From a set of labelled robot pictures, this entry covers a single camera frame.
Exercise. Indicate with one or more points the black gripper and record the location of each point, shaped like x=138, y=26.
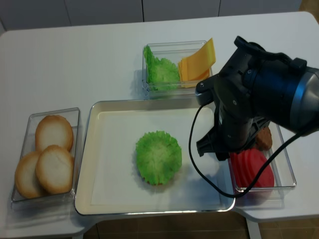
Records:
x=241, y=91

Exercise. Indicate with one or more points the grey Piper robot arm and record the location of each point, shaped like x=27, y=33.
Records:
x=294, y=95

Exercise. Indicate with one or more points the green lettuce leaf on bun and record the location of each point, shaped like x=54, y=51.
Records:
x=158, y=157

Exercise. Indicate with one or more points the flat yellow cheese slice stack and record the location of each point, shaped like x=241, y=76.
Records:
x=192, y=79

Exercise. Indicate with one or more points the upright yellow cheese slice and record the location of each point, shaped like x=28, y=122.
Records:
x=201, y=60

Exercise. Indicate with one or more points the clear lettuce and cheese box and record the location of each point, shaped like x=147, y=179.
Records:
x=174, y=52

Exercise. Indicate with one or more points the green lettuce leaves in box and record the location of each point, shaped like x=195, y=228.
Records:
x=163, y=75

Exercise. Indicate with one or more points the clear patty and tomato box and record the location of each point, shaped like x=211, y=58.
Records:
x=281, y=167

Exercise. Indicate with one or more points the white metal serving tray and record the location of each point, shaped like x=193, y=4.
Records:
x=109, y=182

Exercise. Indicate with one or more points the bun half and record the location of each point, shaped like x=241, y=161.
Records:
x=54, y=130
x=54, y=170
x=25, y=178

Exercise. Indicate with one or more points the far bun half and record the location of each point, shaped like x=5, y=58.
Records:
x=54, y=130

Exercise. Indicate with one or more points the clear bun box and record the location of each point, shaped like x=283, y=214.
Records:
x=73, y=116

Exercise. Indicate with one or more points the left near bun half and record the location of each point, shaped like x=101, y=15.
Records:
x=25, y=178

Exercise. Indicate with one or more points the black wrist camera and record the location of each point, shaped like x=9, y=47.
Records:
x=204, y=91

